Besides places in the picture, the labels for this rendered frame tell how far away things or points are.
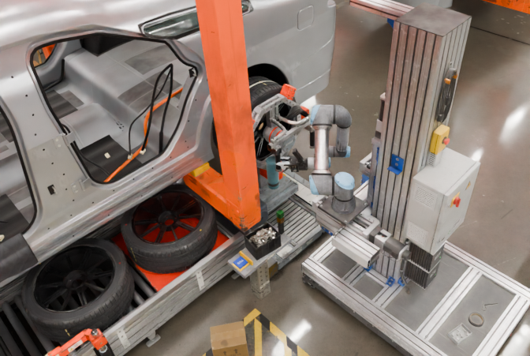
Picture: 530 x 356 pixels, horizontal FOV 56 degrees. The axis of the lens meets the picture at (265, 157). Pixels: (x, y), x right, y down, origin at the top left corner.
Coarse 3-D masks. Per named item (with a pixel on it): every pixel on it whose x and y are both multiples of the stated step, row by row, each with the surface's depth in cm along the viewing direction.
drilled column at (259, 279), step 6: (264, 264) 337; (258, 270) 334; (264, 270) 340; (252, 276) 345; (258, 276) 339; (264, 276) 344; (252, 282) 351; (258, 282) 343; (264, 282) 348; (252, 288) 357; (258, 288) 349; (264, 288) 352; (270, 288) 358; (258, 294) 355; (264, 294) 357
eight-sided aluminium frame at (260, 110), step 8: (280, 96) 349; (264, 104) 344; (272, 104) 343; (288, 104) 356; (296, 104) 362; (256, 112) 340; (264, 112) 341; (256, 120) 339; (296, 120) 373; (296, 136) 381; (288, 152) 383; (256, 160) 367; (264, 160) 375; (264, 168) 371
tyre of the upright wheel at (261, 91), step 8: (248, 80) 357; (256, 80) 357; (264, 80) 361; (256, 88) 347; (264, 88) 347; (272, 88) 350; (280, 88) 355; (256, 96) 342; (264, 96) 347; (272, 96) 353; (256, 104) 345; (216, 136) 357; (216, 144) 364
